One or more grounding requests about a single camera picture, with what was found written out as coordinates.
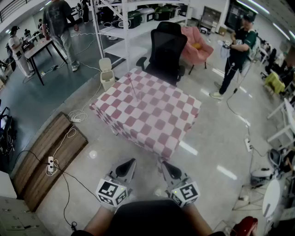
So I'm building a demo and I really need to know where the white floor cable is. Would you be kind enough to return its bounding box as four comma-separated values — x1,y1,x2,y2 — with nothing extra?
67,61,102,121

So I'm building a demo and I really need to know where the brown wooden board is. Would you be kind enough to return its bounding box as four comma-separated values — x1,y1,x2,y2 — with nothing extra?
12,112,89,213

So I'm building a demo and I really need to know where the round white side table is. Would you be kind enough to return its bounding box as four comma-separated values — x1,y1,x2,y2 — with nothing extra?
262,179,281,218

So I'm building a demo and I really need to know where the dark framed work table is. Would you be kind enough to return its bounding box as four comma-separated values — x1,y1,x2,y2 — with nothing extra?
22,38,69,86

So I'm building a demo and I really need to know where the dark green kitchen appliance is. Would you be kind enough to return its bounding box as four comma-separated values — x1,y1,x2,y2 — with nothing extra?
154,6,172,21
127,10,143,29

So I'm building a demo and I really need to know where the light grey cloth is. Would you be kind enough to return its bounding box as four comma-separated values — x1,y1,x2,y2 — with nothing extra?
220,41,231,59

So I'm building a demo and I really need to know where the red stool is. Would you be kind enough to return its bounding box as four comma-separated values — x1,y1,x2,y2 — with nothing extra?
232,216,259,236

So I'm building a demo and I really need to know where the black mesh office chair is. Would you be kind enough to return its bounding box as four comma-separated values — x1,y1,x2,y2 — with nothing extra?
136,21,188,87

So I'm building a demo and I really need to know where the yellow green stool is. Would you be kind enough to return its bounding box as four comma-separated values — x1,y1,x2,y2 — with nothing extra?
264,71,286,94

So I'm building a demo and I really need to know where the black floor cable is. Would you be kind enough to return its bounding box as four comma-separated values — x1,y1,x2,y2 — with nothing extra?
13,150,78,232

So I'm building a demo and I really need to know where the grey drawer cabinet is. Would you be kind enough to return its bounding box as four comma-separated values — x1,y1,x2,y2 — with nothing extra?
0,195,48,236

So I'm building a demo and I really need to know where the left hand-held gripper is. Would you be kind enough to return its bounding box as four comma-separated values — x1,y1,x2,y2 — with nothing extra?
95,158,137,207

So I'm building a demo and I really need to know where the white metal shelf rack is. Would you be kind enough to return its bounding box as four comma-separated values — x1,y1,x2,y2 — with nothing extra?
88,0,192,72

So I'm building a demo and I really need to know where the person's left forearm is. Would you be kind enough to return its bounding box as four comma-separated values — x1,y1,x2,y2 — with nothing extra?
84,202,118,234

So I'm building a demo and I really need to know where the person's black shirt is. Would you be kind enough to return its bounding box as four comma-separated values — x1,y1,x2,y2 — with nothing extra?
71,199,228,236

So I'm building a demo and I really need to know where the pink armchair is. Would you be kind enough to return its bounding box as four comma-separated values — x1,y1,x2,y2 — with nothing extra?
181,25,214,75

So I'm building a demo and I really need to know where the white framed table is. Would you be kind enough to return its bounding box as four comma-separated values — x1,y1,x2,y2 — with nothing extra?
266,98,295,145

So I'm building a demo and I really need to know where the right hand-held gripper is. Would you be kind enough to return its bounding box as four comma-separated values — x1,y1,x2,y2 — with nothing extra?
161,160,200,208

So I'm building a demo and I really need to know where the beige lidded trash bin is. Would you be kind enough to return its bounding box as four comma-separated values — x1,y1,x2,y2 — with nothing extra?
98,57,116,91

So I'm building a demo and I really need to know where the person's right forearm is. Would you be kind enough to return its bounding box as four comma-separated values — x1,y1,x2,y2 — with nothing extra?
181,203,213,236

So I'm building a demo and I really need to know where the grey floor cable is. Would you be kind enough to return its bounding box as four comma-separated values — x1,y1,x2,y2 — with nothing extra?
225,86,252,139

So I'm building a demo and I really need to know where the grey storage cart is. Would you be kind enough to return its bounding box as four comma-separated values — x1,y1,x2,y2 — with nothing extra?
200,6,222,31

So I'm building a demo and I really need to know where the white grey floor device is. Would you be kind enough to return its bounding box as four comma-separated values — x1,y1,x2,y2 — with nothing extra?
250,167,274,186

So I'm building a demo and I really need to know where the red white checkered tablecloth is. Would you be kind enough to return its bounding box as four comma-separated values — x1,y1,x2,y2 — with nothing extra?
89,68,202,161

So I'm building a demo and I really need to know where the white kitchen appliance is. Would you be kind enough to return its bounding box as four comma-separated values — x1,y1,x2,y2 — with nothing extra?
137,7,155,23

